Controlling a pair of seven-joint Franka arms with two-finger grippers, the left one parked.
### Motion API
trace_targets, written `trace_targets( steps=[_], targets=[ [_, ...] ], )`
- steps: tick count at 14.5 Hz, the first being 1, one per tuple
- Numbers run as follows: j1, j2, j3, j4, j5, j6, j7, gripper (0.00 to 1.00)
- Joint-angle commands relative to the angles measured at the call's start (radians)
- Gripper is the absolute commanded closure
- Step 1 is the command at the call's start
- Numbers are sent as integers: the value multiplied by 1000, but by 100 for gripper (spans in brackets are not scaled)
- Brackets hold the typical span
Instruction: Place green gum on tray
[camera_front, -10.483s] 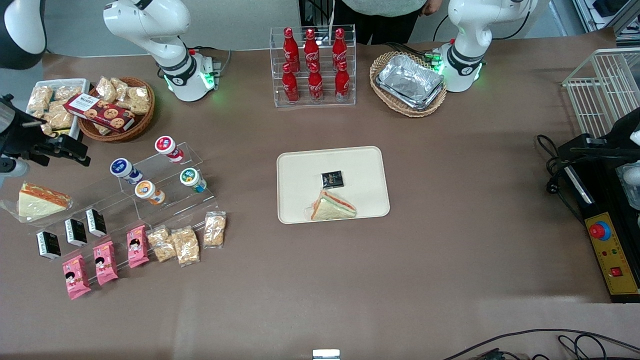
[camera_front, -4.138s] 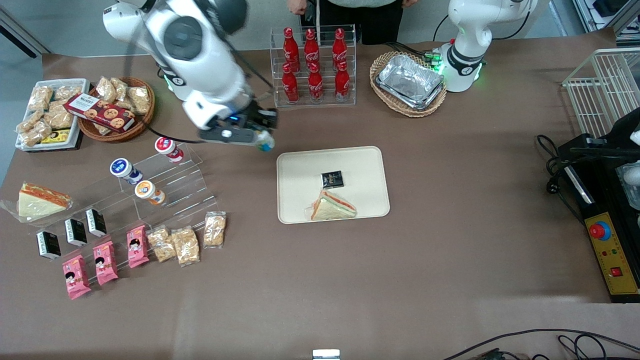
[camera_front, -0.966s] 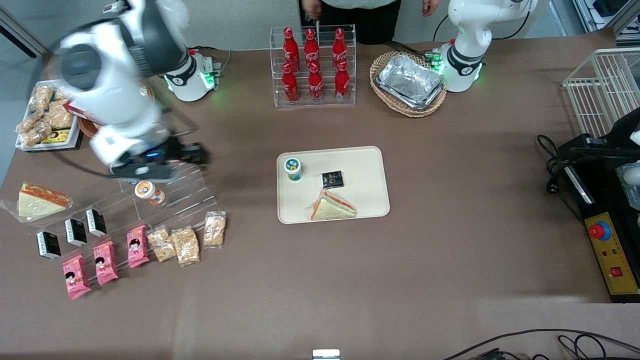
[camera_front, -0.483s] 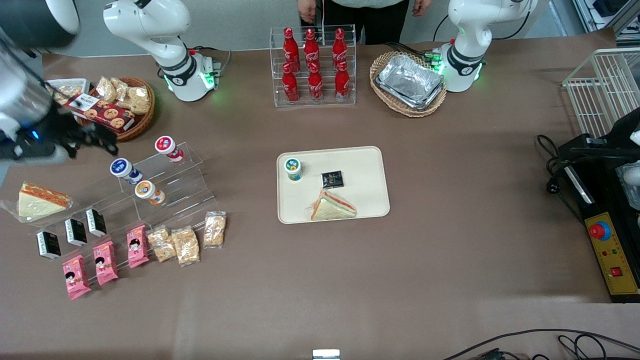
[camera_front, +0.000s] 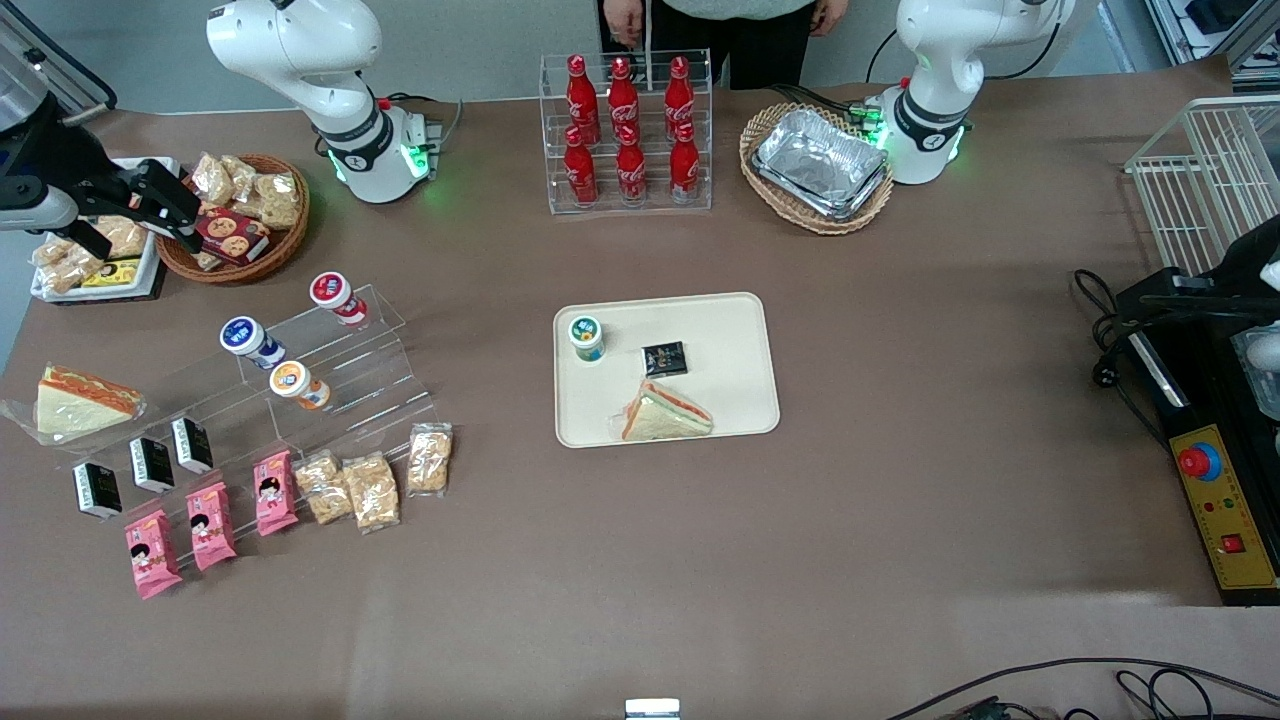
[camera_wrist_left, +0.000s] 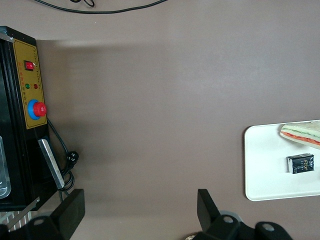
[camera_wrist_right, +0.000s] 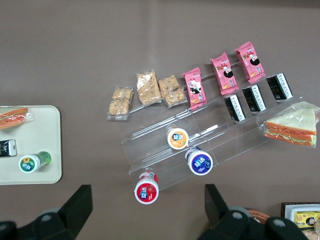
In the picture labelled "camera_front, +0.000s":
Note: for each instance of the light wicker basket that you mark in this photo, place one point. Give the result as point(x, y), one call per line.
point(775, 205)

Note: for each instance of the orange lid gum jar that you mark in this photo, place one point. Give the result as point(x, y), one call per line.
point(296, 384)

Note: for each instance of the yellow snack packet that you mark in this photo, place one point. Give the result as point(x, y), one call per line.
point(110, 275)

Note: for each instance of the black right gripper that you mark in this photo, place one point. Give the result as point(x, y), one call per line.
point(62, 172)

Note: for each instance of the clear bag of puffed snack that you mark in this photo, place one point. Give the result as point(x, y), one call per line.
point(62, 270)
point(213, 178)
point(324, 488)
point(125, 238)
point(430, 460)
point(372, 492)
point(242, 178)
point(278, 200)

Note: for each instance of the black square snack packet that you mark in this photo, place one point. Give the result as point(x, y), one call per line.
point(665, 358)

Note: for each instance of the red cola bottle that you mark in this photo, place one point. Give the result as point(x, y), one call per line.
point(685, 168)
point(580, 170)
point(631, 170)
point(679, 95)
point(582, 100)
point(623, 100)

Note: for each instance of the beige plastic tray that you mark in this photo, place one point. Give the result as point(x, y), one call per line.
point(720, 340)

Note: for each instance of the metal frame equipment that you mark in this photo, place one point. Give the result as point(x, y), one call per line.
point(1215, 25)

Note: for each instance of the red lid gum jar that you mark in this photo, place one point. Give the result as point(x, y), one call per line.
point(335, 295)

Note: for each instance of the person right hand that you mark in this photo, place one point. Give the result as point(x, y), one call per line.
point(622, 20)

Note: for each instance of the wrapped triangle sandwich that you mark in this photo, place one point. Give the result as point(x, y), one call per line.
point(665, 415)
point(75, 405)

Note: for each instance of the white rectangular bin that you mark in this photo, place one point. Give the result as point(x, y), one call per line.
point(45, 290)

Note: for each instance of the clear acrylic stepped stand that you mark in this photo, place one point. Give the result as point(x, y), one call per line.
point(370, 390)

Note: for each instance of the black yellow control box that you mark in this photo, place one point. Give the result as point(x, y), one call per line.
point(1225, 520)

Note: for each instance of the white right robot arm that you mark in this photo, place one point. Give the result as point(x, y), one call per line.
point(300, 50)

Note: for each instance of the clear acrylic bottle rack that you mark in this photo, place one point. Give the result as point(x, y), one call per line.
point(555, 130)

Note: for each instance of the red cookie box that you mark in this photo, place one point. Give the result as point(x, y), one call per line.
point(235, 238)

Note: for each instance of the blue lid gum jar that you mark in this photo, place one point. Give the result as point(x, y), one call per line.
point(248, 338)

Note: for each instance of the person left hand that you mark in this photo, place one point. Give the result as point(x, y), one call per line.
point(830, 14)

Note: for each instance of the green lid gum jar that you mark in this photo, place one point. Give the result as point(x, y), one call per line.
point(587, 338)

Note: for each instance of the silver foil container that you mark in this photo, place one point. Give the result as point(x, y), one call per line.
point(820, 165)

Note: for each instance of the clear acrylic low riser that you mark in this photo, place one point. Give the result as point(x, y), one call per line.
point(230, 400)

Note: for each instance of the pink snack pack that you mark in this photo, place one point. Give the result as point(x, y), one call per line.
point(153, 555)
point(274, 493)
point(211, 527)

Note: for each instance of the small black white box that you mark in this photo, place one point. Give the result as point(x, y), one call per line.
point(98, 490)
point(153, 465)
point(192, 445)

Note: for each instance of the person in dark trousers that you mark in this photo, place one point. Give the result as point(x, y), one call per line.
point(760, 40)

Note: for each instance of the brown wicker basket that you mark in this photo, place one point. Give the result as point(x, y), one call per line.
point(285, 245)

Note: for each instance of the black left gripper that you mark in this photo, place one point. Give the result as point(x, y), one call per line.
point(1237, 272)

